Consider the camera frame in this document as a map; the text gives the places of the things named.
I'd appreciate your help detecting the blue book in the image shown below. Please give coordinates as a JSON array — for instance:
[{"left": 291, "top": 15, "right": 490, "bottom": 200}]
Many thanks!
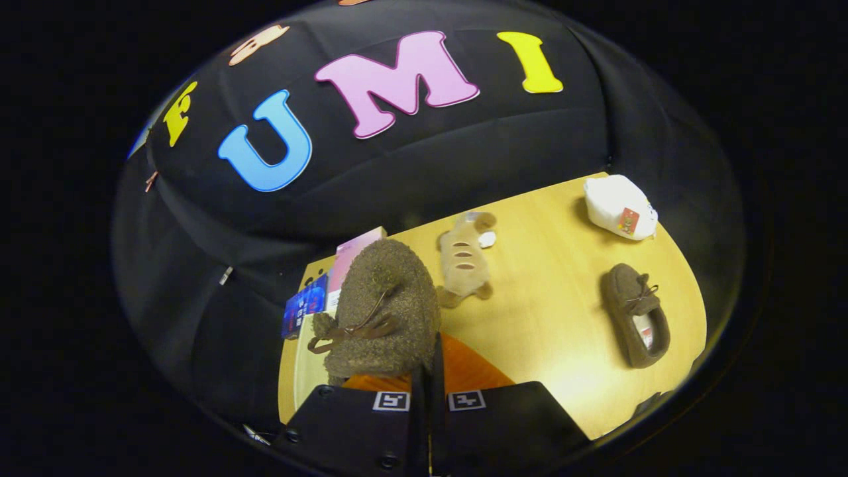
[{"left": 282, "top": 272, "right": 330, "bottom": 340}]

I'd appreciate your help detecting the tan bread-shaped plush toy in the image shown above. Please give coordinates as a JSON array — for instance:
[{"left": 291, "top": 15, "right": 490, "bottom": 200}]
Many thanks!
[{"left": 437, "top": 211, "right": 497, "bottom": 309}]

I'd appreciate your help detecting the pink book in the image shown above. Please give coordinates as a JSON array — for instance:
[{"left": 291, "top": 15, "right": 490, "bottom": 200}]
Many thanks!
[{"left": 326, "top": 227, "right": 388, "bottom": 312}]

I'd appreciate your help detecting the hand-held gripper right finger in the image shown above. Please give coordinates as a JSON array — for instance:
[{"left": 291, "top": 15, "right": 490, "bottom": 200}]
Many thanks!
[{"left": 431, "top": 331, "right": 590, "bottom": 477}]

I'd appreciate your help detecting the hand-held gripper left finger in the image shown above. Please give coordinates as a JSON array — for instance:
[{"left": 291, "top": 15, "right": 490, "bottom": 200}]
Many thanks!
[{"left": 272, "top": 361, "right": 430, "bottom": 477}]

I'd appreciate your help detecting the white plush toy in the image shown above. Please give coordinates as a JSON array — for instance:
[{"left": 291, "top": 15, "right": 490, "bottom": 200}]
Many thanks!
[{"left": 584, "top": 174, "right": 659, "bottom": 241}]

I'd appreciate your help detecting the brown fuzzy shoe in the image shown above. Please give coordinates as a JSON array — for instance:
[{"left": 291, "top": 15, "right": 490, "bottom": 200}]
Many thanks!
[
  {"left": 601, "top": 263, "right": 671, "bottom": 369},
  {"left": 307, "top": 238, "right": 442, "bottom": 386}
]

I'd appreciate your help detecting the grey-green fabric storage box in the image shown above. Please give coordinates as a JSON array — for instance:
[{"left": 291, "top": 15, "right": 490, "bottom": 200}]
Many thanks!
[{"left": 291, "top": 311, "right": 345, "bottom": 415}]

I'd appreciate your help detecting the black backdrop cloth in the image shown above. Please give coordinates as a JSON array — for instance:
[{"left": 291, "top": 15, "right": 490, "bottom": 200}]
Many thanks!
[{"left": 113, "top": 0, "right": 746, "bottom": 425}]

